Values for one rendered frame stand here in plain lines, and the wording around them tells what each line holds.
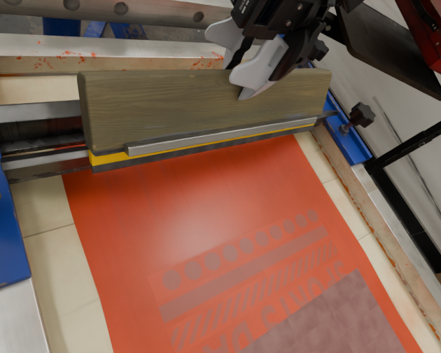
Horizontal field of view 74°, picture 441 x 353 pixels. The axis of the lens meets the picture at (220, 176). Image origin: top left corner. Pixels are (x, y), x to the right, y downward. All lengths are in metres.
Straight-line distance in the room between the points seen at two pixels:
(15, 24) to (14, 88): 1.61
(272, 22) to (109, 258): 0.29
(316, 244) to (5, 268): 0.40
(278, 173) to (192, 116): 0.23
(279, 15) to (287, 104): 0.18
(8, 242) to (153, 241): 0.15
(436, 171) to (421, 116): 0.38
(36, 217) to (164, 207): 0.14
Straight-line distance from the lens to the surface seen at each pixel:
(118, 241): 0.37
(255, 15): 0.26
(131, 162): 0.33
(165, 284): 0.37
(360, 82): 2.57
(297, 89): 0.44
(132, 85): 0.30
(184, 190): 0.41
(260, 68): 0.32
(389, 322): 0.57
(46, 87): 0.47
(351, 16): 1.26
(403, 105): 2.43
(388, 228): 0.59
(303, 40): 0.30
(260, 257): 0.43
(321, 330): 0.47
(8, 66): 0.47
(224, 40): 0.36
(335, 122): 0.62
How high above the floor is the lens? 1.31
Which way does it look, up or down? 52 degrees down
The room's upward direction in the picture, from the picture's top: 42 degrees clockwise
